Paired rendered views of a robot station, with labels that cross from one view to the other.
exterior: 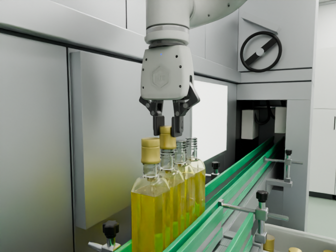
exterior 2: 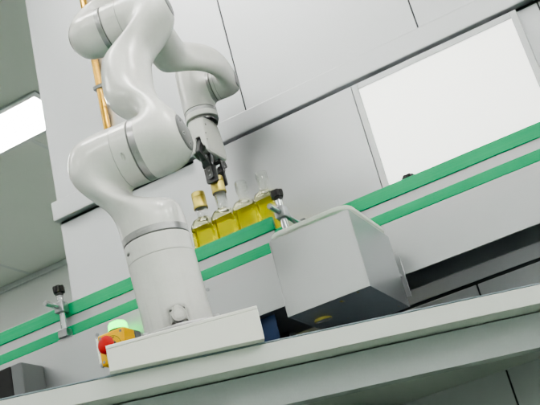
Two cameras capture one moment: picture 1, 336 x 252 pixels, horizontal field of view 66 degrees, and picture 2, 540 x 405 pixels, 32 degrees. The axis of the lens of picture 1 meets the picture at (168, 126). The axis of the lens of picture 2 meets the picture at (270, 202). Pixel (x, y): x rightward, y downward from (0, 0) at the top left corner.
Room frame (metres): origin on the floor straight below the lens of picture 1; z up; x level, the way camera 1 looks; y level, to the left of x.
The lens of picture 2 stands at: (0.31, -2.08, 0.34)
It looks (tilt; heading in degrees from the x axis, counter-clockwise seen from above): 24 degrees up; 81
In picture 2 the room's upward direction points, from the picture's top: 15 degrees counter-clockwise
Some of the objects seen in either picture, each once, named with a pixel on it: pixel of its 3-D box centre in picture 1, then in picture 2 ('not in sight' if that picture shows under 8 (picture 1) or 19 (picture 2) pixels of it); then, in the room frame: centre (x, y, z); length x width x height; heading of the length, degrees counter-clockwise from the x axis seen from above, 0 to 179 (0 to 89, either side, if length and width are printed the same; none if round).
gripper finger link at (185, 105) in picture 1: (182, 119); (207, 169); (0.50, -0.03, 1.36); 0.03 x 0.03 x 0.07; 59
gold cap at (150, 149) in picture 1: (150, 150); (199, 201); (0.46, 0.03, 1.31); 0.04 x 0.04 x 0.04
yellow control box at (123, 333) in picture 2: not in sight; (120, 349); (0.22, -0.05, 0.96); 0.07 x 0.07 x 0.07; 60
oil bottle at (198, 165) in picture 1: (190, 200); (276, 231); (0.61, -0.06, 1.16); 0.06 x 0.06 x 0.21; 59
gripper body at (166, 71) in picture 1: (167, 71); (206, 140); (0.51, 0.00, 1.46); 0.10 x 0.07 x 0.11; 59
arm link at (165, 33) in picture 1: (166, 39); (202, 119); (0.51, 0.00, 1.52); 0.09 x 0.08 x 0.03; 59
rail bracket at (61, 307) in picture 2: not in sight; (55, 310); (0.08, 0.05, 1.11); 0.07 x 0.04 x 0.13; 60
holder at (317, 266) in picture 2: not in sight; (345, 277); (0.69, -0.33, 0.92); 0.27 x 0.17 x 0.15; 60
